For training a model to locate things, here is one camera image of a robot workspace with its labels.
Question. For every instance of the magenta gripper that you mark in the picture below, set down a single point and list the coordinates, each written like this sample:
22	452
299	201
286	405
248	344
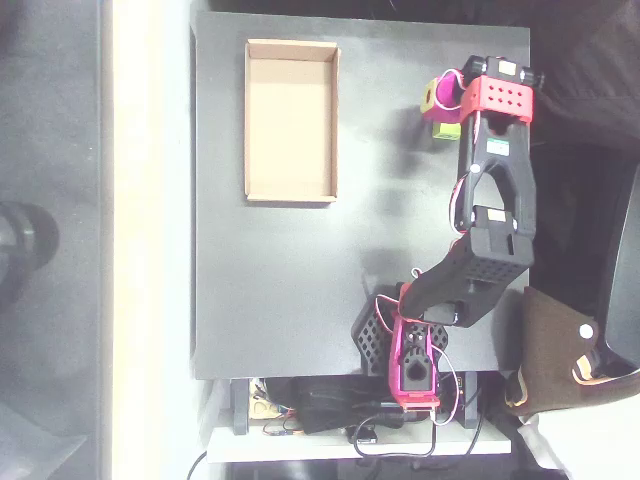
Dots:
446	92

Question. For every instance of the yellow-green cube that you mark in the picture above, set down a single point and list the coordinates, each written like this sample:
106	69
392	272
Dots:
445	132

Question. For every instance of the black perforated arm base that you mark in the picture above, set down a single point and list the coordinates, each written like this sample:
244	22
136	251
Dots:
370	340

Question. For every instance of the shallow cardboard box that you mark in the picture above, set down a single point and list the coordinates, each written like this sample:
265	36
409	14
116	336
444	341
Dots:
290	125

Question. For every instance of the dark grey fabric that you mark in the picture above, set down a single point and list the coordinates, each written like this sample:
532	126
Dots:
585	60

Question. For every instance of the black chair part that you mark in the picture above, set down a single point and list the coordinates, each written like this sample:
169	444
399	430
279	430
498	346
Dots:
625	300

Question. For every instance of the brown bag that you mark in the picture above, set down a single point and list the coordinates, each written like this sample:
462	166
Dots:
545	360

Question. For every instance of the black table clamp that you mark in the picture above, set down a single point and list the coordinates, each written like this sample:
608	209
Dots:
471	400
240	407

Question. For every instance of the black pouch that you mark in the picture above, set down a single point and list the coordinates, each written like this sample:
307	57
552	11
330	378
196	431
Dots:
340	402

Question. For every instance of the white cloth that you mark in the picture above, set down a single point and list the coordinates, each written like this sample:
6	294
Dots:
590	440

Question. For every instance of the white shelf board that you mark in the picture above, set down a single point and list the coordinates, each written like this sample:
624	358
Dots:
280	447

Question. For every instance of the yellow square camera mount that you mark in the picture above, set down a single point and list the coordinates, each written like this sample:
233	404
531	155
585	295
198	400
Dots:
430	102

